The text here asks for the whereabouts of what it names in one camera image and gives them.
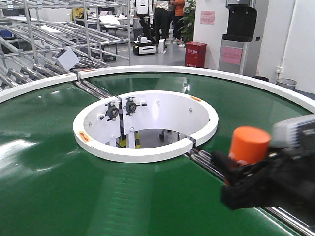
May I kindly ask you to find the white outer conveyor rim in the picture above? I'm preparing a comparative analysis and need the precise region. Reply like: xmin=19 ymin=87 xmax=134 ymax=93
xmin=0 ymin=65 xmax=315 ymax=114

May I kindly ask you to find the white small box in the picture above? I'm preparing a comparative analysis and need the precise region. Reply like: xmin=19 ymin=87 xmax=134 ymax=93
xmin=53 ymin=47 xmax=79 ymax=70

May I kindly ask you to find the green circular conveyor belt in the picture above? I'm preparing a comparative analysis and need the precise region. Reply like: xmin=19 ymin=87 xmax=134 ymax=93
xmin=0 ymin=83 xmax=296 ymax=236

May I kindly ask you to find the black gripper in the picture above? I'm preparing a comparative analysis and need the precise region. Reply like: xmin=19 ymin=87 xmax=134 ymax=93
xmin=212 ymin=149 xmax=315 ymax=211

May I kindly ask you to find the red fire extinguisher box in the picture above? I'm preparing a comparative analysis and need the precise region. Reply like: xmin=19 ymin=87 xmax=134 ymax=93
xmin=185 ymin=41 xmax=207 ymax=68

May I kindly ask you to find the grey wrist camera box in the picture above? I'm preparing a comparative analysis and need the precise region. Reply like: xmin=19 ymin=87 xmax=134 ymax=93
xmin=270 ymin=114 xmax=315 ymax=150

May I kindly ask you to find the orange cylindrical capacitor 4680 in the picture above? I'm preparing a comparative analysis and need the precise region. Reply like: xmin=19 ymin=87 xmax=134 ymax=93
xmin=228 ymin=126 xmax=271 ymax=164

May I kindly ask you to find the white inner conveyor ring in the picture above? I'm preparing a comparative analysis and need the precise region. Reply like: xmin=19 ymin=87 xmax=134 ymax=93
xmin=73 ymin=90 xmax=219 ymax=164

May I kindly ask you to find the roller rack with pipes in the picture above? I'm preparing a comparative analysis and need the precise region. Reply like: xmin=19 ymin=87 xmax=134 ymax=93
xmin=0 ymin=0 xmax=131 ymax=90

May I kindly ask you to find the grey wire waste basket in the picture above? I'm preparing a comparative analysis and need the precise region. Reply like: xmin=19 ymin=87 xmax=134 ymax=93
xmin=276 ymin=78 xmax=297 ymax=90

